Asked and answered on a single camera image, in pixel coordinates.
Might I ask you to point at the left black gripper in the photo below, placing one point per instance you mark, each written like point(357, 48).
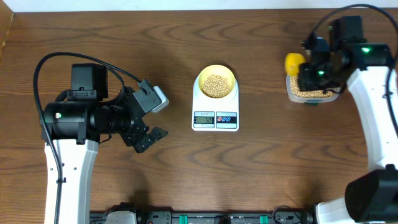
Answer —
point(134, 133)

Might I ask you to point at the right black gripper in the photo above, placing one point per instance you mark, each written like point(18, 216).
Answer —
point(305, 84)

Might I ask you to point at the yellow measuring scoop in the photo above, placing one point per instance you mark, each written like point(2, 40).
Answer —
point(292, 63)

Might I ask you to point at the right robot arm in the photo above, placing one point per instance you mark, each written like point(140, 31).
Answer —
point(347, 61)

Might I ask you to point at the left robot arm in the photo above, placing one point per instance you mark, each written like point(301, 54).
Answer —
point(74, 123)

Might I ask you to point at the white digital kitchen scale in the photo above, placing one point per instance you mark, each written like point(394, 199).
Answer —
point(215, 114)

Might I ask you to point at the soybeans in yellow bowl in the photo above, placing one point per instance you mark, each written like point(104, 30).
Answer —
point(216, 86)

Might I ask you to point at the yellow plastic bowl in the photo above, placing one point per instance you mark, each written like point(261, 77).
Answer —
point(216, 70)

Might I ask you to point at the pile of soybeans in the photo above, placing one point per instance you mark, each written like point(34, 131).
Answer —
point(307, 94)

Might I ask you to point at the clear plastic container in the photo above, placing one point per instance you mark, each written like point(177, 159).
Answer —
point(296, 99)

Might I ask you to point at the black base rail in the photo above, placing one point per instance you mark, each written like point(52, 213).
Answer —
point(129, 213)

